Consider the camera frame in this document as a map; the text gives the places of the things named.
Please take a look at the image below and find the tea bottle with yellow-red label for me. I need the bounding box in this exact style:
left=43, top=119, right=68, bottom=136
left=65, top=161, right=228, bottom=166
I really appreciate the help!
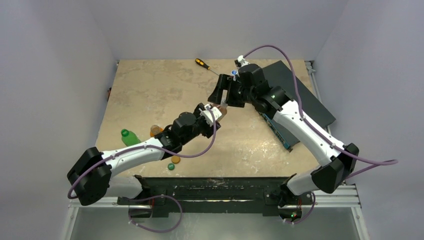
left=213, top=104, right=228, bottom=122

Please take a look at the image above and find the orange juice bottle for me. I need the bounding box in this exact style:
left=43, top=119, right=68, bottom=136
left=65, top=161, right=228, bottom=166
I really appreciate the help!
left=149, top=124, right=164, bottom=137

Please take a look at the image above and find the green plastic bottle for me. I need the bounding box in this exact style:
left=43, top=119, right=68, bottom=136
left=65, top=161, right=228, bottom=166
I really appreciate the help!
left=120, top=128, right=141, bottom=147

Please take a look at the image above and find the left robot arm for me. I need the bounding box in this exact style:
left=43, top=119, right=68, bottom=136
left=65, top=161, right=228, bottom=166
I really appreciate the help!
left=66, top=103, right=224, bottom=206

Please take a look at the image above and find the aluminium frame rail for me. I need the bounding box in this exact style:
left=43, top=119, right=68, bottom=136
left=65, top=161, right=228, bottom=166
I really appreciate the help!
left=304, top=61, right=360, bottom=208

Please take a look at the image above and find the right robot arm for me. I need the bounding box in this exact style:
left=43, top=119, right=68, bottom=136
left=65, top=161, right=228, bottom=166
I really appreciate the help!
left=207, top=64, right=359, bottom=204

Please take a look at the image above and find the yellow-black screwdriver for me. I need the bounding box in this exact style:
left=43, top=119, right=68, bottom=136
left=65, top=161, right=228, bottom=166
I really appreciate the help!
left=194, top=58, right=220, bottom=76

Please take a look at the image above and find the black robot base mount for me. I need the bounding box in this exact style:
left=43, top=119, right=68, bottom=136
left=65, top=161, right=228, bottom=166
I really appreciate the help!
left=117, top=176, right=313, bottom=220

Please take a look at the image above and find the green bottle cap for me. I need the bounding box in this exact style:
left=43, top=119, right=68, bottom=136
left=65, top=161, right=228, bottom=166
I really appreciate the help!
left=167, top=163, right=175, bottom=171

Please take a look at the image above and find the dark blue network switch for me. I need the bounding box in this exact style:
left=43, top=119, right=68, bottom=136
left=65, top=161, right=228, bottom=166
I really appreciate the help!
left=258, top=60, right=337, bottom=153

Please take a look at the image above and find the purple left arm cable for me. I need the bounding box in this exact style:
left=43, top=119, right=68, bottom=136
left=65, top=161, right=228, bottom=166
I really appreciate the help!
left=67, top=109, right=218, bottom=200

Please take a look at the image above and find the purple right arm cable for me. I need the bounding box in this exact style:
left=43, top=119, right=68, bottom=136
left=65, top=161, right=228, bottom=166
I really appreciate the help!
left=243, top=44, right=399, bottom=181

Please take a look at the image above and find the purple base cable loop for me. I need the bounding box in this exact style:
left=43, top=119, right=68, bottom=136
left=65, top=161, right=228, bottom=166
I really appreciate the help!
left=127, top=194, right=184, bottom=234

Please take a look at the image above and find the orange bottle cap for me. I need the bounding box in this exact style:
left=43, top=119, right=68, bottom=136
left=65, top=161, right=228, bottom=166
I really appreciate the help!
left=171, top=155, right=181, bottom=164

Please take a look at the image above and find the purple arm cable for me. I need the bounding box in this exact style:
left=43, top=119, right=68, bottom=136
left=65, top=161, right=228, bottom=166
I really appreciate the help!
left=67, top=109, right=218, bottom=200
left=243, top=44, right=399, bottom=181

